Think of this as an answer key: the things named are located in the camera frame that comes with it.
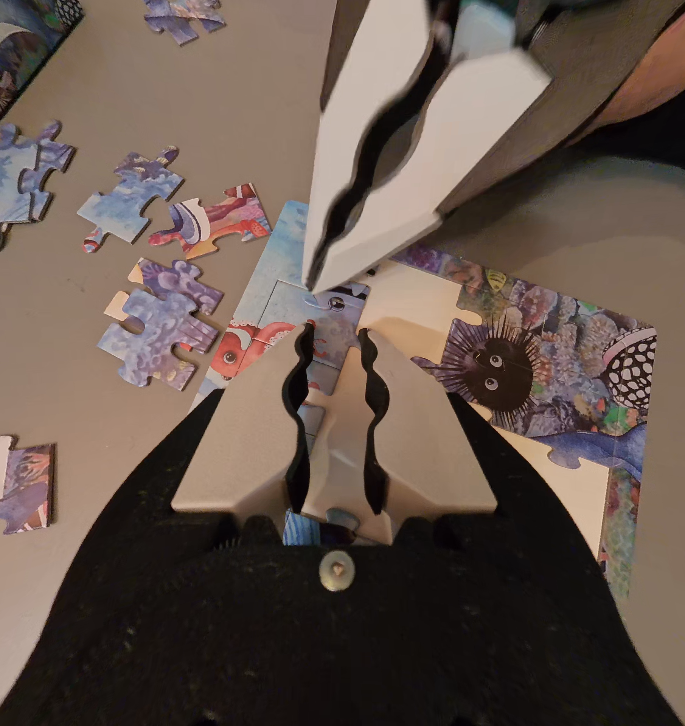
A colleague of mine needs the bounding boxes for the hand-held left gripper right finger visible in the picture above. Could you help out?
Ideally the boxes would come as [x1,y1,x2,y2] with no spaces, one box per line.
[358,328,498,521]

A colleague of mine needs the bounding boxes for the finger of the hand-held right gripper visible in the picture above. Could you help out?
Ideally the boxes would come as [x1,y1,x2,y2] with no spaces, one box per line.
[304,0,435,290]
[313,48,552,291]

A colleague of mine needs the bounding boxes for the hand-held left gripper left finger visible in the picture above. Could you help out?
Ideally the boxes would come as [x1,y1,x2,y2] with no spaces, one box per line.
[172,323,316,517]

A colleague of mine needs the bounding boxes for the ocean jigsaw puzzle board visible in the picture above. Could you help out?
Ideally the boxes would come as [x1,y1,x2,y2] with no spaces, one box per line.
[189,199,658,602]

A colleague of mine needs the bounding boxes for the striped fish puzzle piece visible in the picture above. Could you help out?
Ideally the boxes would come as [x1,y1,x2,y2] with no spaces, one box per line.
[311,265,377,300]

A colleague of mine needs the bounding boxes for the pink orange clownfish puzzle piece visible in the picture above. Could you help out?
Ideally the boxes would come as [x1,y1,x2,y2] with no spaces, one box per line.
[148,183,272,261]

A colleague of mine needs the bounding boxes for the person's right forearm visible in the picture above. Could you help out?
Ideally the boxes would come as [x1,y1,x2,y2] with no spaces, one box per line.
[569,76,685,179]

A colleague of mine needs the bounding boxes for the person's right hand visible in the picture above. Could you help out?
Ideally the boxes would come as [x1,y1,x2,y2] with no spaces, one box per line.
[595,0,685,131]

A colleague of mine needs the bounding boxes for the pile of loose puzzle pieces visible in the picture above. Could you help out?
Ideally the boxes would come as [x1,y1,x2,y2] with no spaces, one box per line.
[0,119,272,392]

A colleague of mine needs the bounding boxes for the pink lined coral puzzle piece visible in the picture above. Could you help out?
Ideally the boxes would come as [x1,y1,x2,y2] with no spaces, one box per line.
[178,0,227,32]

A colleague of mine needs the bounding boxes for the purple blue puzzle piece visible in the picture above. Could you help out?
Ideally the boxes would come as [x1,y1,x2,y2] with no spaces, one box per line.
[144,0,198,46]

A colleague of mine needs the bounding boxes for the white patch blue puzzle piece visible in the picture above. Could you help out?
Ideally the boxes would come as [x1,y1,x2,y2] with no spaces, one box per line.
[0,435,56,535]

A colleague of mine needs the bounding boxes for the illustrated puzzle box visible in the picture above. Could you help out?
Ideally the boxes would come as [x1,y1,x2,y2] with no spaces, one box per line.
[0,0,85,140]

